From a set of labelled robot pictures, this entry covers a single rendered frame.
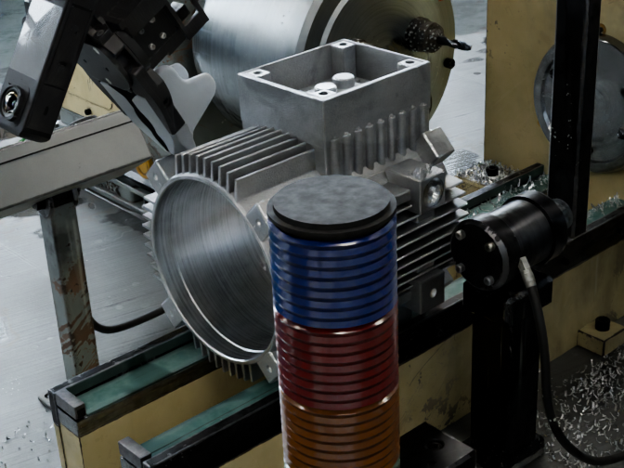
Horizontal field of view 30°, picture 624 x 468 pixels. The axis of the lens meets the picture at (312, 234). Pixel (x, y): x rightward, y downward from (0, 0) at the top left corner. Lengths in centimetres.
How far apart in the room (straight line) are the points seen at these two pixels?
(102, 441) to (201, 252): 18
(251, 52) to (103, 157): 28
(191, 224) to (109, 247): 48
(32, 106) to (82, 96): 72
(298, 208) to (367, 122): 39
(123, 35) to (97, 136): 22
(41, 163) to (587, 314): 56
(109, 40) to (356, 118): 20
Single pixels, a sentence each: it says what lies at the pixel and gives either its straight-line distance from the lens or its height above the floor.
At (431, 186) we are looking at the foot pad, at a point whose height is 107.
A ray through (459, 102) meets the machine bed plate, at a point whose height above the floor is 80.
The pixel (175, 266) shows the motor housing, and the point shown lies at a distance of 98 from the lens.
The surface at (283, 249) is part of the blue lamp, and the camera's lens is 52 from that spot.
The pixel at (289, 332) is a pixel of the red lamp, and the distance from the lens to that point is 55.
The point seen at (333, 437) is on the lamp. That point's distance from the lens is 57.
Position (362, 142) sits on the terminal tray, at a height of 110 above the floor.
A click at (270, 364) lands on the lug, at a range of 90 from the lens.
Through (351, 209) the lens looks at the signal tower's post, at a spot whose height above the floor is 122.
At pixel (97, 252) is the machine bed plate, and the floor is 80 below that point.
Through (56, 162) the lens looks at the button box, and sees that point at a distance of 103.
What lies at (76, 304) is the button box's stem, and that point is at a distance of 110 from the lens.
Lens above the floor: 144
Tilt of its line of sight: 26 degrees down
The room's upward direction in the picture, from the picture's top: 3 degrees counter-clockwise
